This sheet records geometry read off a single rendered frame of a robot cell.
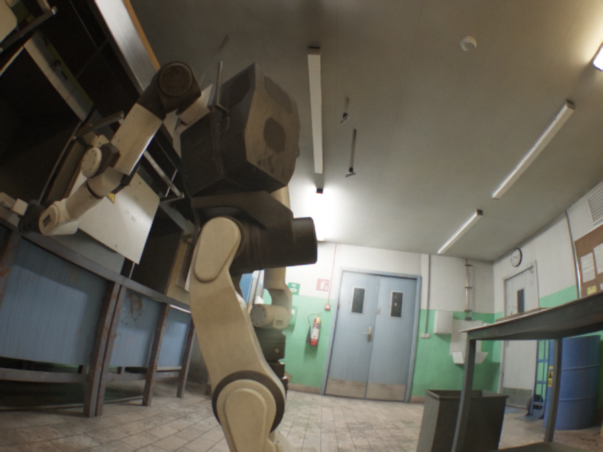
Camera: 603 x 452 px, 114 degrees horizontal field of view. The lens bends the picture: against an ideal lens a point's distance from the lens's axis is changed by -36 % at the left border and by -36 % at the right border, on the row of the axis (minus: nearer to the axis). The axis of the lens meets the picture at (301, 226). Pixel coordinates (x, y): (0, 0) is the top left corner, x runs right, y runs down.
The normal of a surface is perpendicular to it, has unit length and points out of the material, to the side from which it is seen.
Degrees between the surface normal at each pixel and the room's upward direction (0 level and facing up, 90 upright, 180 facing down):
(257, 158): 92
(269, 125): 92
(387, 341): 90
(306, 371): 90
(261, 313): 99
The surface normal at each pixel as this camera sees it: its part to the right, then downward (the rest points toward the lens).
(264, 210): 0.04, -0.39
